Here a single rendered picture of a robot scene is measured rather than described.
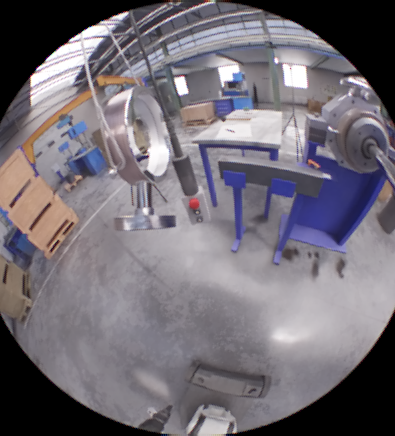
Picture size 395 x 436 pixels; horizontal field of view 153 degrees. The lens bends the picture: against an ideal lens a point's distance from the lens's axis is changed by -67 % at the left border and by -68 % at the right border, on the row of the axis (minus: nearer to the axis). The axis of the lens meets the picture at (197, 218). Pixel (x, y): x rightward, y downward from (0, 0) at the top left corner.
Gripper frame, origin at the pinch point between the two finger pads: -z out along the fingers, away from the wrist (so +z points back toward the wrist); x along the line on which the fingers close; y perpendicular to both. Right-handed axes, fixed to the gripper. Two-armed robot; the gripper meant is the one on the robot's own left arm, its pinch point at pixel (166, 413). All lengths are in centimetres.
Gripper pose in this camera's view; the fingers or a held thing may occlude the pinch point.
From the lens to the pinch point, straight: 94.0
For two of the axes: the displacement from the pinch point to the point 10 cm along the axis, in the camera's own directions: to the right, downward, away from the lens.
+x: 2.7, -8.7, 4.1
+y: -9.2, -1.0, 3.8
